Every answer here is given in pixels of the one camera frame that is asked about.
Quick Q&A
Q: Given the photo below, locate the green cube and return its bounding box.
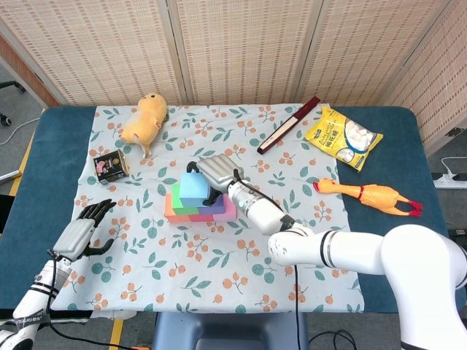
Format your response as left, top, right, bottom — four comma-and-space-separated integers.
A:
171, 183, 200, 216

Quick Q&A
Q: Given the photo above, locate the yellow rubber chicken toy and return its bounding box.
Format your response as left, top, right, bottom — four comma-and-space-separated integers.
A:
312, 177, 424, 218

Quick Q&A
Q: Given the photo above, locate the yellow plush pig toy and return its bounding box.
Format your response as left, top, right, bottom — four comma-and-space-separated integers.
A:
120, 93, 169, 158

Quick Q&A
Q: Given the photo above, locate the floral print tablecloth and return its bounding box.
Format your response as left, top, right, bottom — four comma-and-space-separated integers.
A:
50, 104, 365, 314

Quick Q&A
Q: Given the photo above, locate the black floor cable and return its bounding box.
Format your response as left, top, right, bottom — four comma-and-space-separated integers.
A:
309, 330, 357, 350

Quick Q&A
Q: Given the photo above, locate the white power strip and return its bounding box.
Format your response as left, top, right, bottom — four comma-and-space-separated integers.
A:
432, 173, 467, 190

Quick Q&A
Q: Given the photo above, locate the dark teal table padding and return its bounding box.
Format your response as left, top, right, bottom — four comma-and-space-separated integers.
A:
0, 105, 455, 314

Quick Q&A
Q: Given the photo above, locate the thin white floor cable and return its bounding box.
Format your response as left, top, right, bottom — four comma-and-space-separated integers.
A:
0, 116, 41, 146

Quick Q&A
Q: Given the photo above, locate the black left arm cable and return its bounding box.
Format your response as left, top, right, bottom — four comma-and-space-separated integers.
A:
43, 249, 136, 350

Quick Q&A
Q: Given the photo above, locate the white charger cable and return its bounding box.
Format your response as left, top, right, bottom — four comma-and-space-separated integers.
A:
440, 156, 467, 176

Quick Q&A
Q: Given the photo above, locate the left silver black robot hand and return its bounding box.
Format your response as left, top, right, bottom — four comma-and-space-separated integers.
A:
53, 198, 117, 263

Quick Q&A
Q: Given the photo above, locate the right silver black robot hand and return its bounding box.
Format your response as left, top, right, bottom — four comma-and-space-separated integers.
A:
185, 153, 246, 208

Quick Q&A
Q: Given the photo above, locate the dark red long box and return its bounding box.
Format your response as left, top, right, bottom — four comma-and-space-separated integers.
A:
256, 96, 322, 155

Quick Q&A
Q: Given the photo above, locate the pink cube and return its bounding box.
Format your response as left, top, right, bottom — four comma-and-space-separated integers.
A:
213, 195, 238, 222

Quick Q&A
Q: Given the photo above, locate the purple cube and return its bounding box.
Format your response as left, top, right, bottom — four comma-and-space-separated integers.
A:
198, 192, 226, 216

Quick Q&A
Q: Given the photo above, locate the black box beside table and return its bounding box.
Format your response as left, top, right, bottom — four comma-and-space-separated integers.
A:
0, 195, 15, 234

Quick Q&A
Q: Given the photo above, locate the yellow cotton ball bag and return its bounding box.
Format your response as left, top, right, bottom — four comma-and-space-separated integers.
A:
304, 104, 384, 173

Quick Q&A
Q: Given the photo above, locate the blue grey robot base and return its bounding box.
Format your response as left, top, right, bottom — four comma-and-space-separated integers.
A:
152, 311, 309, 350

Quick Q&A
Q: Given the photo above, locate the black office chair base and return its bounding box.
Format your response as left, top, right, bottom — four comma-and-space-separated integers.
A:
0, 80, 27, 127

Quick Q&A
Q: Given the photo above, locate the bamboo folding screen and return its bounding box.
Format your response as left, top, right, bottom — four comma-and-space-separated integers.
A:
0, 0, 467, 154

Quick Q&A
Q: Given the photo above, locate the light blue cube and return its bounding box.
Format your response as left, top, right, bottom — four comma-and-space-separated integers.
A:
179, 172, 212, 208

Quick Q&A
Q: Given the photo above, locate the orange cube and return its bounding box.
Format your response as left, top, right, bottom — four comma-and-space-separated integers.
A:
163, 192, 193, 223

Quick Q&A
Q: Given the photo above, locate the black tin can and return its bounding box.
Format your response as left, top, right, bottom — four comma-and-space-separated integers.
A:
93, 149, 130, 186

